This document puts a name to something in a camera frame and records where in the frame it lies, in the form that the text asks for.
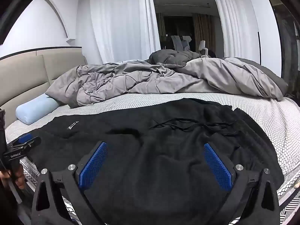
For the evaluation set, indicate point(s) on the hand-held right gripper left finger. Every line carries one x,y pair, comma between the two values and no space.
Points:
93,164

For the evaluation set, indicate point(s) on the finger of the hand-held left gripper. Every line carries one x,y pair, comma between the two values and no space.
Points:
24,138

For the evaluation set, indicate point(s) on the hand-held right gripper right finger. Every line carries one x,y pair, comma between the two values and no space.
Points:
218,166

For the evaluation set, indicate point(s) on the black pants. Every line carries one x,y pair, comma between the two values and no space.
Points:
152,157

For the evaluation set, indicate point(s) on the person's left hand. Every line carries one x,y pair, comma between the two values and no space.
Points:
20,182

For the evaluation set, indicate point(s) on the light blue pillow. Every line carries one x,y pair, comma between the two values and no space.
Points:
35,110

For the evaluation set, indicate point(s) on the beige padded headboard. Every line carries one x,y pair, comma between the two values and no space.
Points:
23,79

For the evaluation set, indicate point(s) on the bed with hexagon patterned sheet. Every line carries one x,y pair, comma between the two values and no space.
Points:
262,112

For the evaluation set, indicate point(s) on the black white patterned rug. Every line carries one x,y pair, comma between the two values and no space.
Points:
290,213

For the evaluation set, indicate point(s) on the grey duvet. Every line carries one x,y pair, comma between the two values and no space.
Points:
140,79

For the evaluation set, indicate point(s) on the dark grey pillow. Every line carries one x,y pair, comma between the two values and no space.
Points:
173,56

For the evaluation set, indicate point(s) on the white office chair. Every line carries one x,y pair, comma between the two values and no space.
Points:
202,48

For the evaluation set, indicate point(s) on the grey chair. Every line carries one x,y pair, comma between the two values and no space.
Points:
179,42

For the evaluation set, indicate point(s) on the beige curtain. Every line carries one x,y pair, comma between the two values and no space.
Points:
204,30

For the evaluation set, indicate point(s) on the white wardrobe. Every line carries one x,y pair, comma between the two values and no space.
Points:
267,32

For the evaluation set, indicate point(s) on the dark shelf cabinet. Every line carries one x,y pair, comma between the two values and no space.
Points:
289,39

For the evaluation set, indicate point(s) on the white curtain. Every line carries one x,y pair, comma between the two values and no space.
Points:
121,21
234,18

